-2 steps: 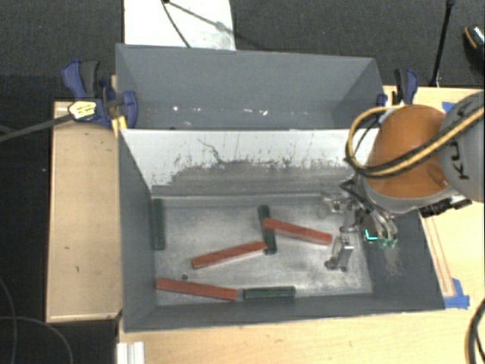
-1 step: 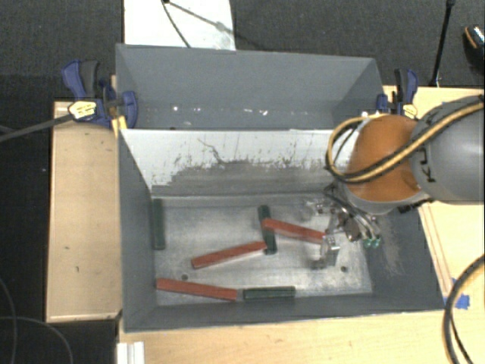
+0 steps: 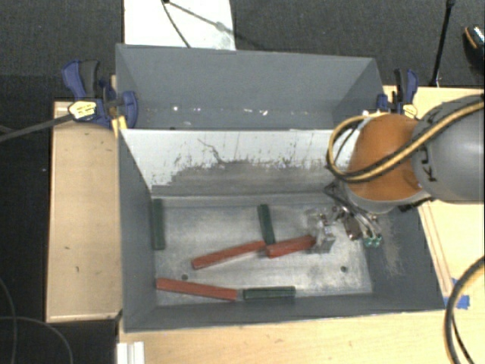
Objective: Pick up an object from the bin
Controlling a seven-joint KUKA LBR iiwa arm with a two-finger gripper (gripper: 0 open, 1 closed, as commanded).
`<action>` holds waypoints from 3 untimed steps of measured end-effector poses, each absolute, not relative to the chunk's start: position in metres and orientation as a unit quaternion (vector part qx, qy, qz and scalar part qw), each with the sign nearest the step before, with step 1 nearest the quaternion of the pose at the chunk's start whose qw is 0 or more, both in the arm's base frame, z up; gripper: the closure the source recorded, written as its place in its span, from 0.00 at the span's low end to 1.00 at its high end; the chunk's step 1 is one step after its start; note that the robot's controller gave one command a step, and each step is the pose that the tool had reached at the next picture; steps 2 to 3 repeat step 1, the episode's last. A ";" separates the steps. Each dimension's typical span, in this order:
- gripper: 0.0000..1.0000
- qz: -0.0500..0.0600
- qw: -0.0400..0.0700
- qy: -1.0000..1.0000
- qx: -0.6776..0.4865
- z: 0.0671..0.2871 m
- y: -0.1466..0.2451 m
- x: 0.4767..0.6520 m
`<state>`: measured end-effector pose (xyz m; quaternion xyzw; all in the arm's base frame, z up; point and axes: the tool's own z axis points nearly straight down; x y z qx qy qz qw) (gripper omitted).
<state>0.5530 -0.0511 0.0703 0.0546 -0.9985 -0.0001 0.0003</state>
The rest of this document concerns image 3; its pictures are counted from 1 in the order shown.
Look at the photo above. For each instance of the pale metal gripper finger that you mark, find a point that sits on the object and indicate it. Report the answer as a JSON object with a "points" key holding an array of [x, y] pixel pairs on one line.
{"points": [[326, 241], [315, 218]]}

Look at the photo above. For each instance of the red-brown flat block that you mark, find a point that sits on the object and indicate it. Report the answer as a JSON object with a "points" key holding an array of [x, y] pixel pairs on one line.
{"points": [[195, 289], [227, 255], [290, 246]]}

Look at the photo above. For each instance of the dark green flat block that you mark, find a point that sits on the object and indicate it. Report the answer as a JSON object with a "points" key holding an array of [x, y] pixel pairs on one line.
{"points": [[269, 292], [266, 224], [158, 224]]}

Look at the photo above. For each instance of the grey metal bin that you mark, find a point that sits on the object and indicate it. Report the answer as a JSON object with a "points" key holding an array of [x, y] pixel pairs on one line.
{"points": [[242, 218]]}

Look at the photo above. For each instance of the pale wood board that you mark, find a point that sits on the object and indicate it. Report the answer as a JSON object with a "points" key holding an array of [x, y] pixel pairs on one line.
{"points": [[83, 218]]}

